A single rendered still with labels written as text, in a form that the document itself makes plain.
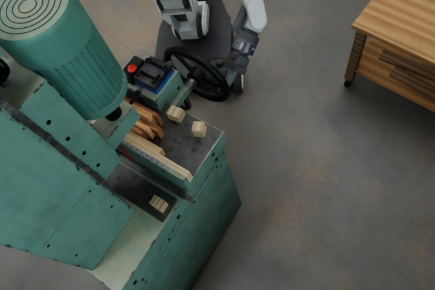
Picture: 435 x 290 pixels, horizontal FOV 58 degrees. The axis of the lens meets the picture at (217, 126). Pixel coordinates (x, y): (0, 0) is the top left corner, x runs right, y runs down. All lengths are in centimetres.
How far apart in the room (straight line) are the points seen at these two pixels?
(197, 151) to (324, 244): 102
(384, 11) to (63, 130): 155
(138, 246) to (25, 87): 65
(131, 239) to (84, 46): 68
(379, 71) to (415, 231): 82
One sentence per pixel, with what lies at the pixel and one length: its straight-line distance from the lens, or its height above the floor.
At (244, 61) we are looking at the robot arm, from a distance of 148.
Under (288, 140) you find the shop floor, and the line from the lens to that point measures 221.
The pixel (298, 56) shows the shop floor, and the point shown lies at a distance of 249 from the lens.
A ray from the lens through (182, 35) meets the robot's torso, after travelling 229.
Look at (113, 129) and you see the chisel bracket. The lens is 115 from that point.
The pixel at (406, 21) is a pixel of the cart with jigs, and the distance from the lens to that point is 202.
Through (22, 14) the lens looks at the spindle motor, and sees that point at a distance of 85.
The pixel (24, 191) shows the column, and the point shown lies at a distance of 90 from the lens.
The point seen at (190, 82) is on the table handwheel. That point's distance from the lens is 145.
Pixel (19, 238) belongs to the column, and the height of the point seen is 122.
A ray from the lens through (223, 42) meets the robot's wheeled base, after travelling 238.
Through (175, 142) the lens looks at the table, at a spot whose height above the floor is 90.
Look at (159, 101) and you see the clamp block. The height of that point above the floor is 94.
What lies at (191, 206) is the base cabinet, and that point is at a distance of 142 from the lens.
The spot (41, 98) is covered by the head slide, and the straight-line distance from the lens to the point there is 86.
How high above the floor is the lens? 201
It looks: 62 degrees down
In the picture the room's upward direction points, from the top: 18 degrees counter-clockwise
